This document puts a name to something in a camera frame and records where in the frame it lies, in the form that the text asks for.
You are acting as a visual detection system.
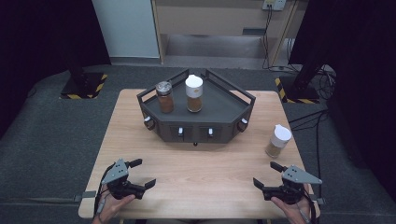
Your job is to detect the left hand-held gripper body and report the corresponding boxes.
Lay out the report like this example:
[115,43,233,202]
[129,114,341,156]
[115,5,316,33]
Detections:
[100,158,147,201]

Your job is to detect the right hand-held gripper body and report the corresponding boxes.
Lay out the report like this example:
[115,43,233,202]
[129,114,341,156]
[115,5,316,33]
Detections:
[262,164,323,205]

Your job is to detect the silver lid spice jar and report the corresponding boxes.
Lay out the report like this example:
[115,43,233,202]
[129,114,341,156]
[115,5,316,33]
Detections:
[155,80,176,115]

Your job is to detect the dark corner shelf rack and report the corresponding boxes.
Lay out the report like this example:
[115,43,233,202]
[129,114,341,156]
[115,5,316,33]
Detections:
[136,68,257,147]

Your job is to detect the white cap spice jar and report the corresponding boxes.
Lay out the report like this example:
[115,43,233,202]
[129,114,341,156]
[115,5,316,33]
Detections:
[185,74,205,114]
[264,123,293,159]

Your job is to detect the person's left hand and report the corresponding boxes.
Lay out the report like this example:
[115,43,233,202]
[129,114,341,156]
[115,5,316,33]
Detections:
[91,186,137,224]

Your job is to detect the person's right hand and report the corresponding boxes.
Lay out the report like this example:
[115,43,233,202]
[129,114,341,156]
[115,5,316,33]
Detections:
[270,186,313,224]

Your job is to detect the grey table clamp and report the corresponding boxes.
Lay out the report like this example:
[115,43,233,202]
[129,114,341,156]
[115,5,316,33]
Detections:
[310,193,327,206]
[73,190,97,203]

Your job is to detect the striped black stand base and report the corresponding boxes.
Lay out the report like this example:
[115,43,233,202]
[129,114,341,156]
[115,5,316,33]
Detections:
[59,72,109,101]
[274,76,321,105]

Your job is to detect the dark curtain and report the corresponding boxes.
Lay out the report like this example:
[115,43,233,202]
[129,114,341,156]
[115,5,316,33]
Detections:
[0,0,112,136]
[289,0,396,202]

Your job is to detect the white panel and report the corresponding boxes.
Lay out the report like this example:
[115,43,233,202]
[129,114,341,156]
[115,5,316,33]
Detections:
[92,0,161,60]

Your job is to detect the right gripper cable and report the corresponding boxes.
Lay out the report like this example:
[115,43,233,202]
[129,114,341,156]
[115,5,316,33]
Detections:
[295,186,319,224]

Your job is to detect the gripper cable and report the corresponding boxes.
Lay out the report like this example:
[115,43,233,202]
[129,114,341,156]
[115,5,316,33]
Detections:
[295,186,319,224]
[92,162,114,224]

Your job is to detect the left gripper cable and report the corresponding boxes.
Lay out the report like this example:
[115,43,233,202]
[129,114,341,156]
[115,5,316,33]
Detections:
[92,162,114,224]

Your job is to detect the black floor cable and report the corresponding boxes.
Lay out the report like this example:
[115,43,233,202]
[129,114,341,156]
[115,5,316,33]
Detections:
[288,109,330,175]

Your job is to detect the black stand post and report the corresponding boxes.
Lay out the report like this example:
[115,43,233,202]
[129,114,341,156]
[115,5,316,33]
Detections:
[65,52,87,89]
[292,60,325,91]

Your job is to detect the tangle of black cables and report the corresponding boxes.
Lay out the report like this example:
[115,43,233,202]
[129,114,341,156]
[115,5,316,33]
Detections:
[311,64,338,101]

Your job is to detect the black cable from socket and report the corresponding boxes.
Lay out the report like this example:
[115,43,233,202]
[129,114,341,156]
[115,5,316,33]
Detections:
[262,6,275,71]

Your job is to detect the white wall power socket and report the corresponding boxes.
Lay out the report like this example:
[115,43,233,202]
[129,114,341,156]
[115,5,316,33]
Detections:
[262,0,287,12]

